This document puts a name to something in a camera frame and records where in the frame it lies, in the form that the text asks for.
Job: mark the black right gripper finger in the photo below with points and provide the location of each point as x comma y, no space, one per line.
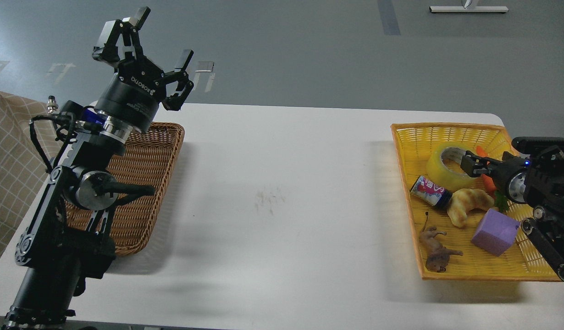
472,162
477,171

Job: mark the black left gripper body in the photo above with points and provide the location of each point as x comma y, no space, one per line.
134,93

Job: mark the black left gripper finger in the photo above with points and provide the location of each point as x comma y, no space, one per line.
119,40
179,75

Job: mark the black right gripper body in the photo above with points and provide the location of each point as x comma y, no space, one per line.
508,175

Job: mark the yellow tape roll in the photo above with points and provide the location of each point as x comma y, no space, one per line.
443,167

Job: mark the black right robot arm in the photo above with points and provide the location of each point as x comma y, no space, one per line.
535,178

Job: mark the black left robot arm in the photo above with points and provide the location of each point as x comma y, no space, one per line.
57,273

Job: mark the orange toy carrot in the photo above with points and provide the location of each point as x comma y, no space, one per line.
500,201

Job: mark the toy croissant bread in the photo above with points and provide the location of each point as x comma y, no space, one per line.
465,200

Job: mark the small drink can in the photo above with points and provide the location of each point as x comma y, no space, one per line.
428,191

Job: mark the yellow plastic basket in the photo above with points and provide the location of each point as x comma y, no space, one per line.
458,231

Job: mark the purple foam block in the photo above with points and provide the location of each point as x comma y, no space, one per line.
495,232

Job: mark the brown wicker basket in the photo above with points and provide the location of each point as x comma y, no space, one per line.
116,186

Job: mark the brown toy lion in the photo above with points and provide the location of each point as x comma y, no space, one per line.
438,256

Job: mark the beige checkered cloth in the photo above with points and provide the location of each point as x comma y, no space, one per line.
21,169

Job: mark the white stand base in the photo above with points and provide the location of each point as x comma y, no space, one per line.
468,6

